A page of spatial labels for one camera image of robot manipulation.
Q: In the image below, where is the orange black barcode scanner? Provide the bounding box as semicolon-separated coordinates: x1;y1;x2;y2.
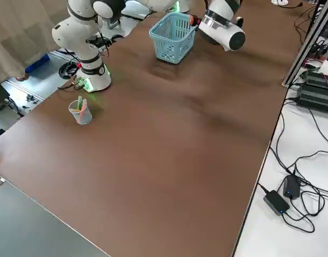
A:
189;13;203;27

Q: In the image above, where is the black power supply box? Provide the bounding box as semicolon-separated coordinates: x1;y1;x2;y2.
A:
300;70;328;90
296;85;328;116

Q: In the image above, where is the aluminium frame post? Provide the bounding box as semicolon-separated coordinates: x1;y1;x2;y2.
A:
281;0;328;87

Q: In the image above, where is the black adapter cable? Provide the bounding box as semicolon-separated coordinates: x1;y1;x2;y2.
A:
256;182;328;233
268;105;328;188

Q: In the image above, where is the black cable coil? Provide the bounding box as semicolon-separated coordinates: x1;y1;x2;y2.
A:
58;60;79;80

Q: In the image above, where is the clear plastic cup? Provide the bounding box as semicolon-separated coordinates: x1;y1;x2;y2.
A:
68;97;93;125

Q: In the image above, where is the person's leg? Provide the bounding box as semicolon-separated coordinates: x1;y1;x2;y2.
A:
16;52;51;81

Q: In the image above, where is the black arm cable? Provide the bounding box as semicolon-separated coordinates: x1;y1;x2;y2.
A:
57;25;111;91

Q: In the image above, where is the beige curtain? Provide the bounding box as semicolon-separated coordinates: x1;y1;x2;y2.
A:
0;0;71;88

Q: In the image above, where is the black power adapter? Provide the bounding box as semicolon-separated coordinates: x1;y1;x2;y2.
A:
282;173;302;201
263;189;291;216

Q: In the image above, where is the light blue plastic basket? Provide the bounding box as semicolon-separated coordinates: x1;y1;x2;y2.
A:
148;12;197;65

